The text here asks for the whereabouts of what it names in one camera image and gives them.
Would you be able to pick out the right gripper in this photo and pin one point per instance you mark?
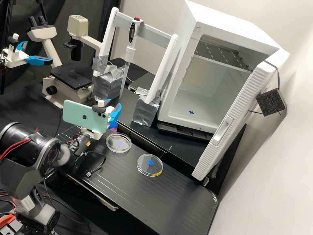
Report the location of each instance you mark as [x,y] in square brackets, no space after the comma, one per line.
[94,135]

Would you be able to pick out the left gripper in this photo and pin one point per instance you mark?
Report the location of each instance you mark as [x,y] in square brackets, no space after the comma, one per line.
[15,58]

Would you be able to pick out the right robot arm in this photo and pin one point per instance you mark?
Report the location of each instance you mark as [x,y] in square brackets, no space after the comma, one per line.
[23,156]

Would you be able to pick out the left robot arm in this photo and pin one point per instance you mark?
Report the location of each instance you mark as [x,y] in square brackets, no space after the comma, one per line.
[2,64]

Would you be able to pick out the small bottle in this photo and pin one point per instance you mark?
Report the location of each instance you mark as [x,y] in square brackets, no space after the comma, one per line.
[110,110]

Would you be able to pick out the blue bottle holder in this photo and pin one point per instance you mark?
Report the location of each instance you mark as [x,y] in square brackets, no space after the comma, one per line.
[113,126]

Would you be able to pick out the petri dish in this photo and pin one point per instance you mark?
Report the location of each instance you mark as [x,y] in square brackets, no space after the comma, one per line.
[118,143]

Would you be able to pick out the cream microscope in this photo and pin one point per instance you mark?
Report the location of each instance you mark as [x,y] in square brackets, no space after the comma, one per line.
[68,83]

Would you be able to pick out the pipette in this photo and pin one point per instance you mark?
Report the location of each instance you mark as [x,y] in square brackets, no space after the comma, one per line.
[133,31]

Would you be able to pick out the white pipette stand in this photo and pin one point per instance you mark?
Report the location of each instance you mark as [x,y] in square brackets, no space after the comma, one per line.
[151,31]

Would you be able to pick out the incubator door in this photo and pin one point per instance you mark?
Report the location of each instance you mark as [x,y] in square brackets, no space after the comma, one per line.
[234,117]

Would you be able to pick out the white incubator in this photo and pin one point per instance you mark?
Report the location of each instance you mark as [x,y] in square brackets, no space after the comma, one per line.
[220,27]

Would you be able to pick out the right wrist camera phone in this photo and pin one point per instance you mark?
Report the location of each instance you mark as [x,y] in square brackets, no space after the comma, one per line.
[82,115]

